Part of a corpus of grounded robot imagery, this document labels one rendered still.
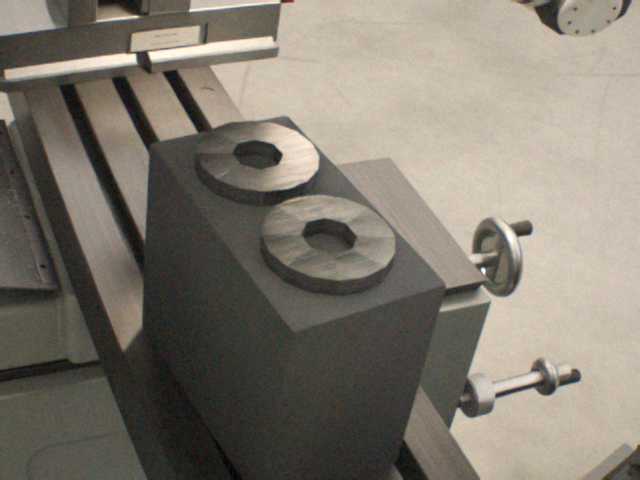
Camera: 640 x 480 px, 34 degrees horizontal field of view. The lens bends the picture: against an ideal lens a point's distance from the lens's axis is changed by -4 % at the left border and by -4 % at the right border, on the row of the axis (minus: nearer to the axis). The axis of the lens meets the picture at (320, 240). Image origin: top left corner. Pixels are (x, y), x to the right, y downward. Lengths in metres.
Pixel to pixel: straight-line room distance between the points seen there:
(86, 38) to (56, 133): 0.13
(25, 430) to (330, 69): 2.20
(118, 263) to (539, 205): 1.98
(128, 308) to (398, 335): 0.30
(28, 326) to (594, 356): 1.59
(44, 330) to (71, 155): 0.18
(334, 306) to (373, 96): 2.48
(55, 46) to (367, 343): 0.64
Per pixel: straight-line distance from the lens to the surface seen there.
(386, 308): 0.70
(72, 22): 1.23
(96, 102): 1.22
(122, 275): 0.98
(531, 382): 1.57
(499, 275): 1.57
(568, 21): 1.18
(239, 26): 1.30
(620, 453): 1.70
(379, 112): 3.08
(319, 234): 0.74
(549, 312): 2.54
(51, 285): 1.08
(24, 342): 1.15
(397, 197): 1.47
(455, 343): 1.40
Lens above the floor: 1.58
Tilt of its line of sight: 38 degrees down
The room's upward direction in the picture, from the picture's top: 10 degrees clockwise
